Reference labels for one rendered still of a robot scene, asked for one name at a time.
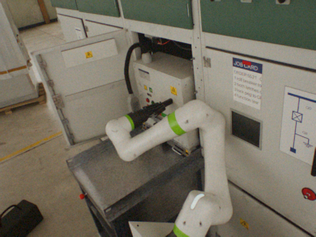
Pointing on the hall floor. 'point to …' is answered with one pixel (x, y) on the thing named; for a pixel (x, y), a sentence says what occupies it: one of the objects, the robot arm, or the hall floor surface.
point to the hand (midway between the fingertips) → (167, 103)
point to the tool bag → (19, 219)
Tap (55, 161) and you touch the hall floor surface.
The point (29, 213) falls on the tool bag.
